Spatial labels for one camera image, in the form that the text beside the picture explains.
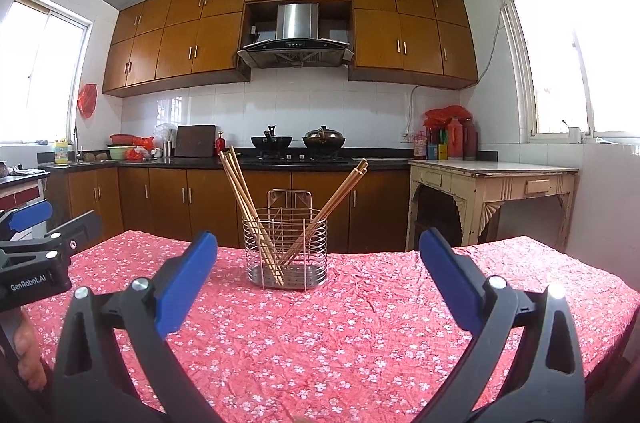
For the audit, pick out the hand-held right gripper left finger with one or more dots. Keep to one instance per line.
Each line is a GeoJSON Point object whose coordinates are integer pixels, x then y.
{"type": "Point", "coordinates": [185, 283]}

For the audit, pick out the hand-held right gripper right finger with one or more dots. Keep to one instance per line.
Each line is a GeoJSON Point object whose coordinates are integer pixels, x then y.
{"type": "Point", "coordinates": [450, 278]}

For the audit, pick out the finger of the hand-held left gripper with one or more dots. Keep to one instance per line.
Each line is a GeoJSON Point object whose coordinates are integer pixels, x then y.
{"type": "Point", "coordinates": [32, 215]}
{"type": "Point", "coordinates": [80, 230]}

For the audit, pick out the person's left hand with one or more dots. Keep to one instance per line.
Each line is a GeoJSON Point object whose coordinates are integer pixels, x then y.
{"type": "Point", "coordinates": [27, 353]}

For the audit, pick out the white cloth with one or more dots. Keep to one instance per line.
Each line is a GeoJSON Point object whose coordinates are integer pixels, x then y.
{"type": "Point", "coordinates": [27, 171]}

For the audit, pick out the yellow dish soap bottle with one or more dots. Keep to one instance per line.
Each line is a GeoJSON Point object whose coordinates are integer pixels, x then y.
{"type": "Point", "coordinates": [61, 151]}

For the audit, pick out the wooden base cabinets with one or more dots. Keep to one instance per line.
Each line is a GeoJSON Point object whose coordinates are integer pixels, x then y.
{"type": "Point", "coordinates": [165, 203]}

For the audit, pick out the green plastic basin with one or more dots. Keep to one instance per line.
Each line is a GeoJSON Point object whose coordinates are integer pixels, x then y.
{"type": "Point", "coordinates": [120, 153]}

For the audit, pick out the metal sink faucet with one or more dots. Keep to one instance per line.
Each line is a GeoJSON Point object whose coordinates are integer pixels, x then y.
{"type": "Point", "coordinates": [76, 138]}

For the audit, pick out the red plastic basin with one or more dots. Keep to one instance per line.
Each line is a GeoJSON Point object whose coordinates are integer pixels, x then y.
{"type": "Point", "coordinates": [122, 139]}

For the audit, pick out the crumpled red plastic bag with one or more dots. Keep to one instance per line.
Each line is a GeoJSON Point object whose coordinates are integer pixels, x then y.
{"type": "Point", "coordinates": [145, 142]}

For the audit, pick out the cream wooden side table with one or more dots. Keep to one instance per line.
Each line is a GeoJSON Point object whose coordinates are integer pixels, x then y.
{"type": "Point", "coordinates": [495, 168]}

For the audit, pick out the steel cup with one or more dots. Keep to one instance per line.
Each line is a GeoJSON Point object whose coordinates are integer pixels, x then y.
{"type": "Point", "coordinates": [169, 149]}

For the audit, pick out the black kitchen countertop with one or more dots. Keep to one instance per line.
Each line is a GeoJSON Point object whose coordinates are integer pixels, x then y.
{"type": "Point", "coordinates": [190, 161]}

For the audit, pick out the colourful condiment boxes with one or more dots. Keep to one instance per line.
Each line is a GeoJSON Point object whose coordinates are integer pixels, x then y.
{"type": "Point", "coordinates": [440, 151]}

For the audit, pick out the red plastic bag on hook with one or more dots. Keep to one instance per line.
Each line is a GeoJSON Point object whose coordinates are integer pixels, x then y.
{"type": "Point", "coordinates": [87, 100]}

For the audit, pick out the clear plastic bag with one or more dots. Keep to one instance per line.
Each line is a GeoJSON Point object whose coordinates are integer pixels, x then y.
{"type": "Point", "coordinates": [162, 132]}

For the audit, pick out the pink label bottle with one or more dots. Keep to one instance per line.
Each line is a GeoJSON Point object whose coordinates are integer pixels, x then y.
{"type": "Point", "coordinates": [420, 147]}

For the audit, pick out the red plastic oil bottle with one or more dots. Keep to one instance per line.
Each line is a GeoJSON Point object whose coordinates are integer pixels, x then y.
{"type": "Point", "coordinates": [455, 140]}

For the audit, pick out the dark red plastic bottle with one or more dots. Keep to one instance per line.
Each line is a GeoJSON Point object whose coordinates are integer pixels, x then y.
{"type": "Point", "coordinates": [470, 140]}

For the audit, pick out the red floral tablecloth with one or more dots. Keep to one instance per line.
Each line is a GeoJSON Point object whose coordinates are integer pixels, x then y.
{"type": "Point", "coordinates": [325, 343]}

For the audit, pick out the dark wooden cutting board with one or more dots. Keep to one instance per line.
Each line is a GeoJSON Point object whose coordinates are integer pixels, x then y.
{"type": "Point", "coordinates": [195, 142]}

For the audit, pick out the small red bottle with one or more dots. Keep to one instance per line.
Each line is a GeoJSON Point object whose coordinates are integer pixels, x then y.
{"type": "Point", "coordinates": [220, 144]}

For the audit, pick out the sliding window with bright light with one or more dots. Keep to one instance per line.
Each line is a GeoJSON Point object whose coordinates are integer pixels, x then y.
{"type": "Point", "coordinates": [45, 73]}

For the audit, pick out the red plastic bag over bottles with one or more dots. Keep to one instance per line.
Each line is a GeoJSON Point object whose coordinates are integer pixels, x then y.
{"type": "Point", "coordinates": [445, 113]}

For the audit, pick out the black wok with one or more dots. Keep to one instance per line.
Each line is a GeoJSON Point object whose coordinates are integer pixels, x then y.
{"type": "Point", "coordinates": [272, 142]}

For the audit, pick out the black gas stove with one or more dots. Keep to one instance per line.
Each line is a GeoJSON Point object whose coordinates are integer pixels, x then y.
{"type": "Point", "coordinates": [300, 159]}

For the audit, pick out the lidded dark wok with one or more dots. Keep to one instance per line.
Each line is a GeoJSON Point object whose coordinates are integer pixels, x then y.
{"type": "Point", "coordinates": [324, 138]}

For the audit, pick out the white enamel cup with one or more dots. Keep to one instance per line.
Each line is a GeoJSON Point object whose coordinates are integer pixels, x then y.
{"type": "Point", "coordinates": [574, 136]}

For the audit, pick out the white framed sliding window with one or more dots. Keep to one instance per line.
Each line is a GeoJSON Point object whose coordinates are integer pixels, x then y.
{"type": "Point", "coordinates": [550, 53]}

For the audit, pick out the steel range hood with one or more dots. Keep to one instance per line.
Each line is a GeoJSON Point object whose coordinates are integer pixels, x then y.
{"type": "Point", "coordinates": [297, 20]}

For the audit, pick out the white wall socket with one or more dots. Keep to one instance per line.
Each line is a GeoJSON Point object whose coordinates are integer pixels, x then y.
{"type": "Point", "coordinates": [406, 137]}

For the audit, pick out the wooden wall cabinets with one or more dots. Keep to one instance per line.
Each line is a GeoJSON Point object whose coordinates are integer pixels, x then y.
{"type": "Point", "coordinates": [175, 48]}

